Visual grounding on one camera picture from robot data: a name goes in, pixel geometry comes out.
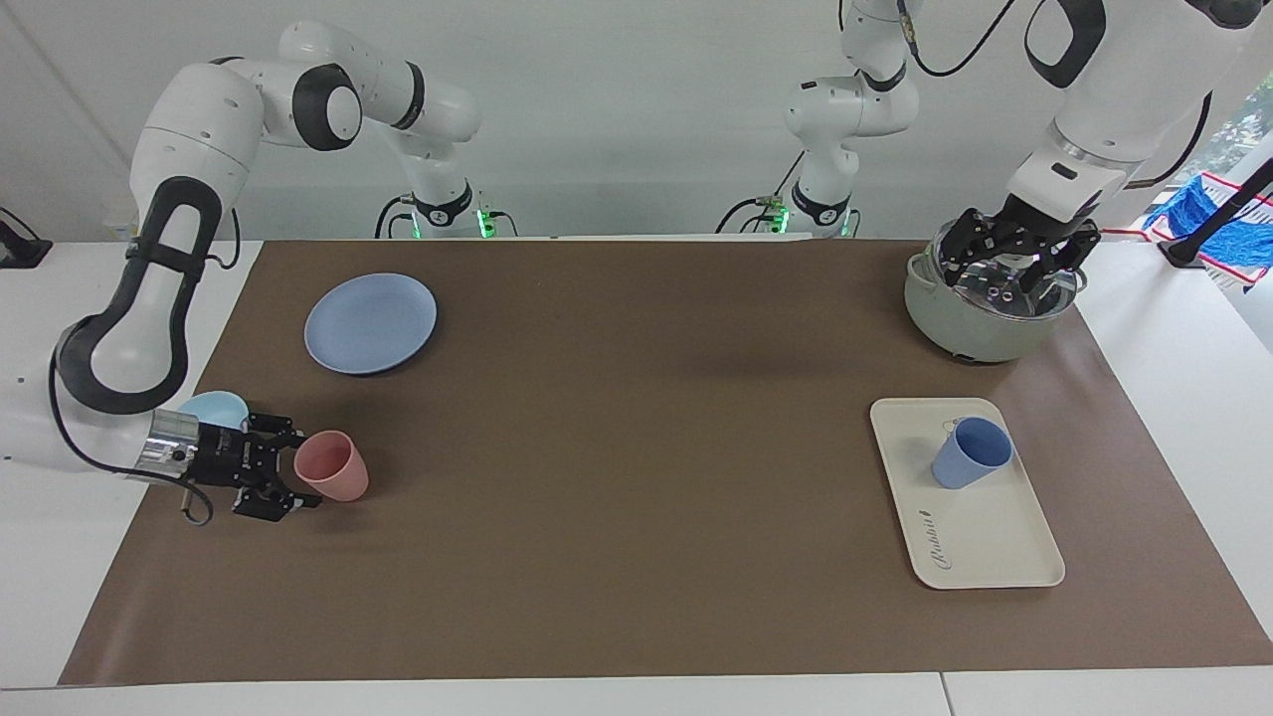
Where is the cream rabbit print tray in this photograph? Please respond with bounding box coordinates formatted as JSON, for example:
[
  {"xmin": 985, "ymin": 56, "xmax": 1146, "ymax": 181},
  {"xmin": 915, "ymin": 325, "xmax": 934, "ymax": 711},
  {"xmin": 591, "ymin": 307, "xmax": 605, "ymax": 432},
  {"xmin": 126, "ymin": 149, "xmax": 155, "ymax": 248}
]
[{"xmin": 870, "ymin": 398, "xmax": 1066, "ymax": 591}]

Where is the light blue bowl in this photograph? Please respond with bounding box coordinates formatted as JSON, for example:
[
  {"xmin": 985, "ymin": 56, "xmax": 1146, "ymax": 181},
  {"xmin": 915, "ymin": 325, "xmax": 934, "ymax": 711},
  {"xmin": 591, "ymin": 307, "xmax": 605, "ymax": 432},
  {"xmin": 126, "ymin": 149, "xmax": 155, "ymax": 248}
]
[{"xmin": 177, "ymin": 391, "xmax": 252, "ymax": 435}]

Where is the pink plastic cup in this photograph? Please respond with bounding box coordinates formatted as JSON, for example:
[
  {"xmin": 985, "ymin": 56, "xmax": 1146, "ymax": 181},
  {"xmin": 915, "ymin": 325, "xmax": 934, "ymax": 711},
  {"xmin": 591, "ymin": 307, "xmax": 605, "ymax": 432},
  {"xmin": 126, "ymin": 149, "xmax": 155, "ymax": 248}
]
[{"xmin": 293, "ymin": 430, "xmax": 370, "ymax": 503}]

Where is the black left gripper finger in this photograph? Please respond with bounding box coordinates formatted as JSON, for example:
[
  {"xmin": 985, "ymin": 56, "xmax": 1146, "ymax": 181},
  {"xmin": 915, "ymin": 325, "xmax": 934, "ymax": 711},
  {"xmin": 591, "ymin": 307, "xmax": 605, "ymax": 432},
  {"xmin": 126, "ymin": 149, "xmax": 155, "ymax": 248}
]
[
  {"xmin": 940, "ymin": 209, "xmax": 999, "ymax": 287},
  {"xmin": 1019, "ymin": 231, "xmax": 1103, "ymax": 299}
]

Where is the blue plastic cup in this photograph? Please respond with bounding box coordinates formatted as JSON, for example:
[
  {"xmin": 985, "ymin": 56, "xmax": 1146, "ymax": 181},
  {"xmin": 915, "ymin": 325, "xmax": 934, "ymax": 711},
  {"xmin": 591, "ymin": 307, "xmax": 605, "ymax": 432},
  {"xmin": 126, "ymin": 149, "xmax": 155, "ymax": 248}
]
[{"xmin": 931, "ymin": 417, "xmax": 1013, "ymax": 490}]

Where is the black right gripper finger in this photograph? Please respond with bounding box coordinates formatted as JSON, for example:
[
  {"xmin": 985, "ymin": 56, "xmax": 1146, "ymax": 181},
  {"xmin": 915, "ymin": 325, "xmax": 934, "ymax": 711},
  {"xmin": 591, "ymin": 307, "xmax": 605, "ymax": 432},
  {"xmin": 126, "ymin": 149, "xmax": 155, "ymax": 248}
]
[
  {"xmin": 232, "ymin": 482, "xmax": 324, "ymax": 523},
  {"xmin": 247, "ymin": 413, "xmax": 307, "ymax": 444}
]

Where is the pale green cooking pot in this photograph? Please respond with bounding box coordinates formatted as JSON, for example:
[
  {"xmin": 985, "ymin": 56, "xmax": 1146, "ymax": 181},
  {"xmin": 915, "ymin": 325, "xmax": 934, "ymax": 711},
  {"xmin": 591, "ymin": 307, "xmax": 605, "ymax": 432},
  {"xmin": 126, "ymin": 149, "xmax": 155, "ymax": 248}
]
[{"xmin": 903, "ymin": 224, "xmax": 1088, "ymax": 364}]

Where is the glass pot lid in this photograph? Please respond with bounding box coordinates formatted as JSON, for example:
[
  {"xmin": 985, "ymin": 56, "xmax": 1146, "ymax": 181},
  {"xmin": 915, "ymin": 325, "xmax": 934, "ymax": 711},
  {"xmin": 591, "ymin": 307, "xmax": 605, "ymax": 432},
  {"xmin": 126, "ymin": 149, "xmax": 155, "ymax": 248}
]
[{"xmin": 933, "ymin": 224, "xmax": 1088, "ymax": 321}]

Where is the brown table mat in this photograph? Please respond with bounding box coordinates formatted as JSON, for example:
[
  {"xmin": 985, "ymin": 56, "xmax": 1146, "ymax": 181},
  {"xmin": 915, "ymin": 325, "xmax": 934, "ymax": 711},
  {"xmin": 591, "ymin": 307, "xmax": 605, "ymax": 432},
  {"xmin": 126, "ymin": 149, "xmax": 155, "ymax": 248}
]
[{"xmin": 58, "ymin": 239, "xmax": 1273, "ymax": 687}]

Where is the blue cloth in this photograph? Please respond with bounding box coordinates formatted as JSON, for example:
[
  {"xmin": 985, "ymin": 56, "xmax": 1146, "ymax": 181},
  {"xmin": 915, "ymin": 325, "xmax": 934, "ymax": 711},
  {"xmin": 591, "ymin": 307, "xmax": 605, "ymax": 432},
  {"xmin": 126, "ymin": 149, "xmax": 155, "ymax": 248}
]
[{"xmin": 1134, "ymin": 171, "xmax": 1273, "ymax": 289}]

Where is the black base cable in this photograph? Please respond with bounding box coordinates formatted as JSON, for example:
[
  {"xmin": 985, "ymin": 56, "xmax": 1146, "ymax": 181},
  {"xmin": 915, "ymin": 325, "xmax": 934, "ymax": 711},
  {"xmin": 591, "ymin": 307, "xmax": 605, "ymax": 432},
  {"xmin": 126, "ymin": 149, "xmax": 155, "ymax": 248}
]
[
  {"xmin": 376, "ymin": 194, "xmax": 419, "ymax": 240},
  {"xmin": 716, "ymin": 149, "xmax": 807, "ymax": 235}
]

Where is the blue round plate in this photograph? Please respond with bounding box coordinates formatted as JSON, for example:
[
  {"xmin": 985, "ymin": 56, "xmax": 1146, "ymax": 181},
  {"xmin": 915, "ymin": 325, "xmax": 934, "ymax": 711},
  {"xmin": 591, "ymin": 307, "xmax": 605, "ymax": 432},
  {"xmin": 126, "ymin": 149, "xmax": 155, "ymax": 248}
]
[{"xmin": 303, "ymin": 273, "xmax": 439, "ymax": 377}]

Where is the black stand pole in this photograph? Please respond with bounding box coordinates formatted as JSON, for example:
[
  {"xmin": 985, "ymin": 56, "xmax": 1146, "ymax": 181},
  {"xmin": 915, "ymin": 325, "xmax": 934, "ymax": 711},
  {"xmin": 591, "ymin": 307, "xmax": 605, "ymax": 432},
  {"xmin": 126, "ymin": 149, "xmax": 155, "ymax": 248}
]
[{"xmin": 1159, "ymin": 159, "xmax": 1273, "ymax": 269}]

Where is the black clamp mount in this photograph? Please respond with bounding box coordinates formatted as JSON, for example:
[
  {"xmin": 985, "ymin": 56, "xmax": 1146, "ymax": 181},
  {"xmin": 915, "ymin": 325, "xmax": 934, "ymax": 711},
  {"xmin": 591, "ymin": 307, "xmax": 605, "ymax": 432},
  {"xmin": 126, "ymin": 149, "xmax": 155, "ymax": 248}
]
[{"xmin": 0, "ymin": 207, "xmax": 53, "ymax": 269}]

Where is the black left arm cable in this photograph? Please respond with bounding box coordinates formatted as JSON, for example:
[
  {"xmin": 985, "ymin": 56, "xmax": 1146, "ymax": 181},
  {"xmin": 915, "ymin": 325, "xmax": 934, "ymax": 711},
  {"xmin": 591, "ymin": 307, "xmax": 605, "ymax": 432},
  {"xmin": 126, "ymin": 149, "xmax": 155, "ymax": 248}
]
[{"xmin": 900, "ymin": 0, "xmax": 1216, "ymax": 187}]

